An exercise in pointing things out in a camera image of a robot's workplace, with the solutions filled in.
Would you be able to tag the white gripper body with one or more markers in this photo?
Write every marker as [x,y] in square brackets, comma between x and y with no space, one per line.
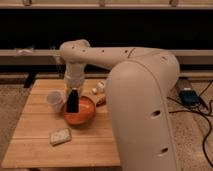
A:
[74,75]

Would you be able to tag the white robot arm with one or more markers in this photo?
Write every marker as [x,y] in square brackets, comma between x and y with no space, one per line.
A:
[136,96]

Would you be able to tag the white ceramic cup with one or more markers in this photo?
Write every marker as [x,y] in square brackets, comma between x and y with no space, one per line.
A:
[55,100]

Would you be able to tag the white crumpled object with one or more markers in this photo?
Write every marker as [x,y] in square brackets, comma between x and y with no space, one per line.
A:
[99,87]

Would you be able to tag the orange bowl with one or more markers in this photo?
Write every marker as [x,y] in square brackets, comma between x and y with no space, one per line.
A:
[85,114]

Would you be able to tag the brown oblong food item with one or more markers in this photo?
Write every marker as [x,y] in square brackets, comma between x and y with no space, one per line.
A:
[101,101]

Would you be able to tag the white speckled sponge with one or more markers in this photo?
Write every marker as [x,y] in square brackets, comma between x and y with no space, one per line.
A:
[60,136]

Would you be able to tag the wooden table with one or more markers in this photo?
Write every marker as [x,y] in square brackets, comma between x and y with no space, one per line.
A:
[43,139]

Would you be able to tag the black power adapter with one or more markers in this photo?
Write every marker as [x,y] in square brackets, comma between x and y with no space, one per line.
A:
[189,97]

